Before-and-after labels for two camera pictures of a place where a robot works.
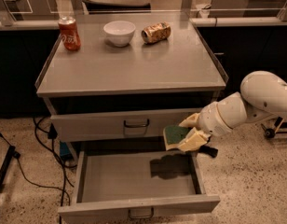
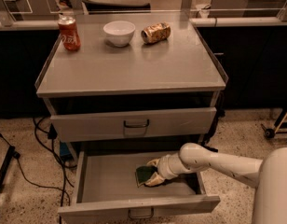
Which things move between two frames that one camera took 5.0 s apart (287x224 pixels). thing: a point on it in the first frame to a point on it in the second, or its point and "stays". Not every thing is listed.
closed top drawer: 118,126 stays
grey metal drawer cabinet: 113,82 stays
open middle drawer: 137,185 stays
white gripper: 211,119 to 162,169
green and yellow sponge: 173,134 to 143,173
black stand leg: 10,154 stays
